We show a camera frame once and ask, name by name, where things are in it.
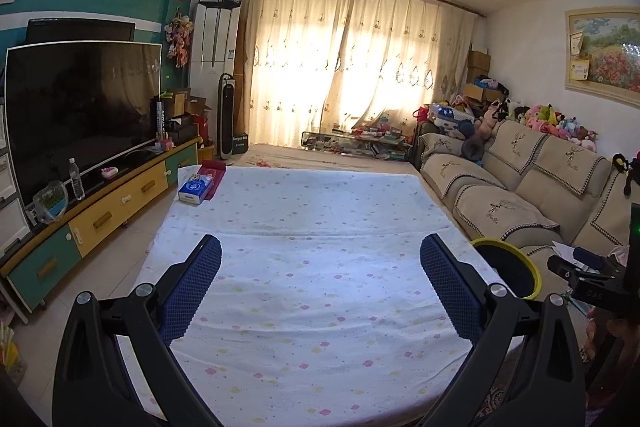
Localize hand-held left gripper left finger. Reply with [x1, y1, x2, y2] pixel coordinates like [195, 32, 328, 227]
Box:
[52, 234, 223, 427]

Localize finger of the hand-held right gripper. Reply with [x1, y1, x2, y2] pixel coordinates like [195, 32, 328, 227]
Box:
[546, 247, 618, 280]

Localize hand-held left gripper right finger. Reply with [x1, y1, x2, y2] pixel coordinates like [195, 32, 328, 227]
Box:
[419, 234, 586, 427]

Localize black bin with yellow rim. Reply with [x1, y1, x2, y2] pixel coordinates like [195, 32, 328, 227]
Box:
[471, 238, 542, 300]

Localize person's right hand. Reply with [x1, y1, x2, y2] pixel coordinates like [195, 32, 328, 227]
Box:
[581, 307, 632, 360]

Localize white paper sheet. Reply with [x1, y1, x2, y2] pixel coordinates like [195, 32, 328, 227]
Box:
[552, 243, 581, 265]

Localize black yellow plush toy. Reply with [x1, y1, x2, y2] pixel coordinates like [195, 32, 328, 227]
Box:
[611, 151, 640, 198]

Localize blue tissue pack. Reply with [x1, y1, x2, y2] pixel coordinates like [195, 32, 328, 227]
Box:
[177, 174, 215, 206]

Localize beige sofa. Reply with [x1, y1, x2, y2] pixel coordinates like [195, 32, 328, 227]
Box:
[415, 119, 640, 308]

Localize teal and yellow TV cabinet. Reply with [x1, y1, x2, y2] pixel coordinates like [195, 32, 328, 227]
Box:
[0, 139, 200, 313]

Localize white spotted tablecloth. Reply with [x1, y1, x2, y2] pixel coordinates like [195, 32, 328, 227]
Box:
[127, 165, 531, 413]

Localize red envelope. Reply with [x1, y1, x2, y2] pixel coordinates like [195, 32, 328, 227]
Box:
[196, 160, 228, 200]

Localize pile of plush toys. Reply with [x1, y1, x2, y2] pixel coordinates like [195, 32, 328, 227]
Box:
[500, 99, 598, 152]

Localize grey round cushion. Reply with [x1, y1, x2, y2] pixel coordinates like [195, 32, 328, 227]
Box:
[460, 119, 488, 160]

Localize dark suitcase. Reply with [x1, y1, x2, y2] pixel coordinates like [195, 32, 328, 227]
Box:
[410, 121, 436, 162]

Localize clear water bottle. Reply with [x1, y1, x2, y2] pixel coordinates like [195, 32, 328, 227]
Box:
[68, 158, 86, 201]

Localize red canister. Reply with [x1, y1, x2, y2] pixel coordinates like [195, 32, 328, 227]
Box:
[192, 114, 211, 148]

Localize clear plastic bag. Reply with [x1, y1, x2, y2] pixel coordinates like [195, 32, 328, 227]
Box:
[32, 179, 69, 225]

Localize glass coffee table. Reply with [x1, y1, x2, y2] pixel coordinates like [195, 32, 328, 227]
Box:
[300, 127, 413, 159]

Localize blue star patterned bag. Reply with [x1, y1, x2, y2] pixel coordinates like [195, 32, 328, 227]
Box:
[432, 103, 473, 128]

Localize tall black box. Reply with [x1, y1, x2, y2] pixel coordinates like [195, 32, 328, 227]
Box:
[150, 99, 166, 142]

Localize black tower fan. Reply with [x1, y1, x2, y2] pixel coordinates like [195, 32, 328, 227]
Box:
[217, 73, 237, 159]

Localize beige floral blanket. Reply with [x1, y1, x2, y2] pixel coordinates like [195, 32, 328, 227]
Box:
[240, 143, 416, 172]

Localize pile of colourful books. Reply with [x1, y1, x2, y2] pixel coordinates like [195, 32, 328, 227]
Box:
[0, 307, 23, 373]

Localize open brown cardboard box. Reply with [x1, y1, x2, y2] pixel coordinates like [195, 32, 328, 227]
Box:
[465, 82, 503, 102]

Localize large curved television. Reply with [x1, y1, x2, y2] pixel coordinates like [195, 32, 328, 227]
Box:
[5, 42, 163, 208]

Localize framed flower picture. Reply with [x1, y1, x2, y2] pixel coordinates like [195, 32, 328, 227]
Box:
[565, 7, 640, 108]

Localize closed brown cardboard box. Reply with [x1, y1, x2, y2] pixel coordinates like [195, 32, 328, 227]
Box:
[467, 51, 492, 82]

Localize cream embroidered curtain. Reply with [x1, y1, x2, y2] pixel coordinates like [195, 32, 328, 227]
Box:
[240, 0, 476, 148]

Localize hanging artificial flowers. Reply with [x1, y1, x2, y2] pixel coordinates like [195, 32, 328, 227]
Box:
[165, 7, 195, 68]

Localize white standing air conditioner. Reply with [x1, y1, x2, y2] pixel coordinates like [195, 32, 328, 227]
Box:
[192, 0, 241, 142]

